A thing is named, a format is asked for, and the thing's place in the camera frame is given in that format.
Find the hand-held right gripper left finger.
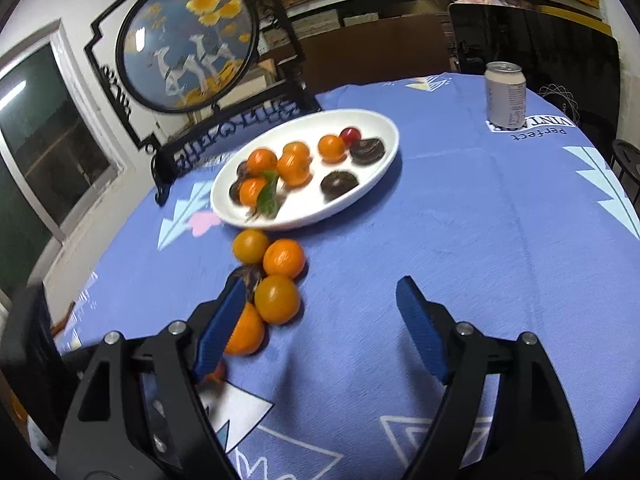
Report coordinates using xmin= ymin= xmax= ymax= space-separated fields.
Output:
xmin=55 ymin=276 xmax=248 ymax=480

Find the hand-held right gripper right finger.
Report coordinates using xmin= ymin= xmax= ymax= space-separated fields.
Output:
xmin=395 ymin=276 xmax=586 ymax=480

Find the white oval plate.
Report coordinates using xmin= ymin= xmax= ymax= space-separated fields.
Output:
xmin=210 ymin=108 xmax=400 ymax=231

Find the blue printed tablecloth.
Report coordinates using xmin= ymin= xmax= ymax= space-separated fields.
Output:
xmin=30 ymin=72 xmax=640 ymax=480

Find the grey drink can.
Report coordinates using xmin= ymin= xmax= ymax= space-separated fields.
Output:
xmin=485 ymin=61 xmax=527 ymax=129

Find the white framed window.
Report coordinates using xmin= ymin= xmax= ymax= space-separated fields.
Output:
xmin=0 ymin=20 xmax=133 ymax=306

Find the round black stool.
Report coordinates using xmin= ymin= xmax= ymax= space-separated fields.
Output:
xmin=611 ymin=139 xmax=640 ymax=196

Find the round deer screen black stand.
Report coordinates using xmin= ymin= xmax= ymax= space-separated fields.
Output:
xmin=84 ymin=0 xmax=323 ymax=206

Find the brown cardboard box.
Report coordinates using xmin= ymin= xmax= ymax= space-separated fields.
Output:
xmin=295 ymin=15 xmax=451 ymax=96

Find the black panel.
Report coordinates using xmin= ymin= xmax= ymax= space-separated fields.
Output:
xmin=448 ymin=0 xmax=621 ymax=126

